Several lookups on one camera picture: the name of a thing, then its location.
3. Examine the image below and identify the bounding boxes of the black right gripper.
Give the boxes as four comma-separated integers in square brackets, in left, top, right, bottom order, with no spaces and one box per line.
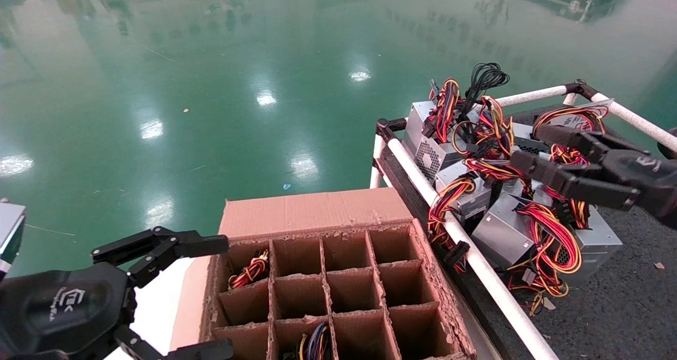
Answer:
[510,123,677,231]

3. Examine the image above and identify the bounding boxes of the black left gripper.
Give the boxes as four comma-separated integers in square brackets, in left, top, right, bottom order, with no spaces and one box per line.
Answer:
[0,226,234,360]

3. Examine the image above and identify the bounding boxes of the round vent silver power supply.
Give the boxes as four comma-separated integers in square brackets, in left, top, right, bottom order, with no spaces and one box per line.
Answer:
[547,144,625,288]

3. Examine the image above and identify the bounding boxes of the cardboard box with dividers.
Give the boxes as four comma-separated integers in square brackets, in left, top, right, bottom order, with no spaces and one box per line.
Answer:
[169,187,479,360]

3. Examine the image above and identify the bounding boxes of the white label power supply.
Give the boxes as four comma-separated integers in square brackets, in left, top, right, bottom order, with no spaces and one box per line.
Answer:
[533,100,614,139]

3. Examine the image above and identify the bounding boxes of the black vent power supply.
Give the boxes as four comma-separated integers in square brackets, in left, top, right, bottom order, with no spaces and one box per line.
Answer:
[459,96,552,160]

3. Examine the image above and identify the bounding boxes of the black rounded object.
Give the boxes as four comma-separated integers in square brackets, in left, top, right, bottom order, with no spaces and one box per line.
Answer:
[657,128,677,160]

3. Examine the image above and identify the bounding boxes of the honeycomb vent power supply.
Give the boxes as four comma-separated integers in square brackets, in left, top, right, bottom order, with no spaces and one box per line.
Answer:
[414,62,511,185]

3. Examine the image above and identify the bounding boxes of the black foam mat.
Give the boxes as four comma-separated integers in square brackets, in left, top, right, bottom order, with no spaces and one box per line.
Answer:
[378,104,677,360]

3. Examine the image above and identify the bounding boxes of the plain silver power supply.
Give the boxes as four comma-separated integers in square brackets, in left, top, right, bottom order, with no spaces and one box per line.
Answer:
[402,79,462,144]

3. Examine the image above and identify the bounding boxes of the power supply red yellow cables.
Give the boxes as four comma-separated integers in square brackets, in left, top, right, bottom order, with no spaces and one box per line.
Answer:
[227,249,269,289]

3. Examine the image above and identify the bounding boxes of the silver power supply red cables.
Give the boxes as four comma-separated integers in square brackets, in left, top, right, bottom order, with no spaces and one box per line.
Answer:
[442,193,582,313]

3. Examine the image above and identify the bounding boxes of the silver power supply orange cables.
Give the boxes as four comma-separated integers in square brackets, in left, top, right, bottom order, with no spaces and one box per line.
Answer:
[427,158,532,247]

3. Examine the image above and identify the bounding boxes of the power supply blue yellow cables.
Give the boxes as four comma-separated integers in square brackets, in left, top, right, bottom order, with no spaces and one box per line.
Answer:
[286,322,333,360]

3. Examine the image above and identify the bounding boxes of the white pipe frame cart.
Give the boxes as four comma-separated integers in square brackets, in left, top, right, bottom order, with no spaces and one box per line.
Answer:
[369,79,677,360]

